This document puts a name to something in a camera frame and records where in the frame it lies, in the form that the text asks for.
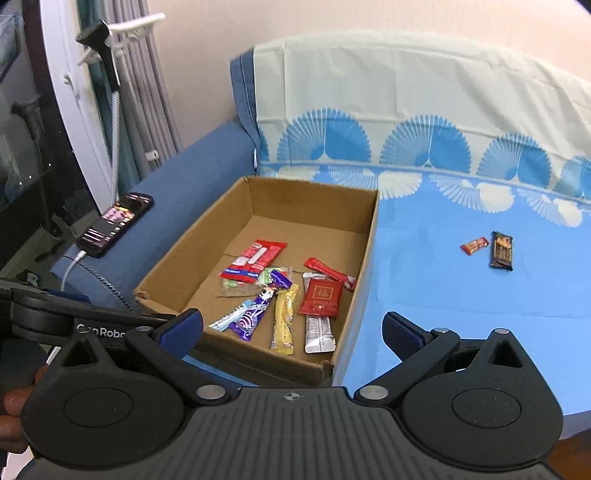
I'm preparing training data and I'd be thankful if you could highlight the cardboard box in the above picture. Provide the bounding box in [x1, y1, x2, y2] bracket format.
[133, 175, 380, 388]

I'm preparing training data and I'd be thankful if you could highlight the white charging cable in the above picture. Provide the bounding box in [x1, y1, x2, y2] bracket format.
[61, 249, 89, 292]

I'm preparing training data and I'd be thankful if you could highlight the white grey snack packet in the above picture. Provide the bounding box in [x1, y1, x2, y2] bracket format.
[302, 272, 336, 354]

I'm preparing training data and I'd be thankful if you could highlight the black smartphone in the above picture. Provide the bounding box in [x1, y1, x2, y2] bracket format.
[76, 193, 154, 258]

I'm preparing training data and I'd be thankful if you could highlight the blue white snack packet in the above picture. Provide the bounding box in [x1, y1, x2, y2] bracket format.
[209, 286, 278, 332]

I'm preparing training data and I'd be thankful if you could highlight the yellow snack packet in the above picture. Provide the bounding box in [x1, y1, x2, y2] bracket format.
[269, 284, 299, 355]

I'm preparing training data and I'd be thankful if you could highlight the person's left hand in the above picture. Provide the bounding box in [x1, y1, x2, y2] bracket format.
[0, 364, 47, 455]

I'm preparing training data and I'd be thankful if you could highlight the black snack bar packet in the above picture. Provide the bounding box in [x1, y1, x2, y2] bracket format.
[488, 231, 515, 272]

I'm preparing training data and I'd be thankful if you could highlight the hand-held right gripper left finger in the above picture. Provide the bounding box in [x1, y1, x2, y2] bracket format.
[60, 308, 232, 407]

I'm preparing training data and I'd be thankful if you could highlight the purple snack packet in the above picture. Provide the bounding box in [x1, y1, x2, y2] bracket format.
[229, 269, 293, 342]

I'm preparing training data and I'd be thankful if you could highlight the red white snack packet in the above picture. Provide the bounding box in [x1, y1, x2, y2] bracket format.
[218, 240, 288, 282]

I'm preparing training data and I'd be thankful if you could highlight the green white snack packet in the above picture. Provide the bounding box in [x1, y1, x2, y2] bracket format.
[219, 268, 273, 298]

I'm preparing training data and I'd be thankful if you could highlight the braided cable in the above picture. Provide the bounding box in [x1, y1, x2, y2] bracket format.
[110, 88, 124, 199]
[65, 255, 136, 311]

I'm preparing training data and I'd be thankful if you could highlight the slim red snack packet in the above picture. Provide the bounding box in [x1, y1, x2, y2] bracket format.
[303, 257, 358, 291]

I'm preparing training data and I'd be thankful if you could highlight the dark glass cabinet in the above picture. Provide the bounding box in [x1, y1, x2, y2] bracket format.
[0, 0, 88, 278]

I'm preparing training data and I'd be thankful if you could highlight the red square snack packet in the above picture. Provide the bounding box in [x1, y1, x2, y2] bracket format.
[298, 278, 345, 319]

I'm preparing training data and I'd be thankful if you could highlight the white phone holder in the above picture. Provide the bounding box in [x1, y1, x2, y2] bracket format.
[76, 13, 166, 93]

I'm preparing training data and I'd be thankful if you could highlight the blue fan-print sheet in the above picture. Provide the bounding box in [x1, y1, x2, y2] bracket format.
[252, 31, 591, 416]

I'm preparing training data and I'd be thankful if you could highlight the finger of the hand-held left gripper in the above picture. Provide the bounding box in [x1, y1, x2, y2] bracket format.
[90, 302, 178, 329]

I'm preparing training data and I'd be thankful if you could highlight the small red snack bar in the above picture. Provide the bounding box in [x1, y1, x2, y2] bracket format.
[459, 237, 490, 256]

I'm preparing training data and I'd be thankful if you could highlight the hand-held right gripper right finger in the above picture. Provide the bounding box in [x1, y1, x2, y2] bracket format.
[355, 311, 532, 407]

